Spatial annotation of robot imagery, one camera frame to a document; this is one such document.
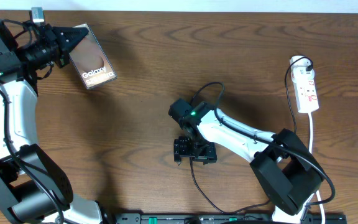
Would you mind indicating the white power strip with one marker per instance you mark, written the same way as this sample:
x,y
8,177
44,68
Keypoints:
x,y
302,76

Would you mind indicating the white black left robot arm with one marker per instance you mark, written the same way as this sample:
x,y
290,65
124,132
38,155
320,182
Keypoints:
x,y
33,189

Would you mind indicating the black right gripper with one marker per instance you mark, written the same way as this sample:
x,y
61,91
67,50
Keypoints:
x,y
179,151

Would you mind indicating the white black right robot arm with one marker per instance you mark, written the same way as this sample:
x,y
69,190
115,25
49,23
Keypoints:
x,y
284,167

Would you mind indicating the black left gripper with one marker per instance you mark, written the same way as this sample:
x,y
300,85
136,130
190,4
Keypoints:
x,y
55,37

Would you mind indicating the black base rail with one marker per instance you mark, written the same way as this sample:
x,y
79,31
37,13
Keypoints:
x,y
136,218

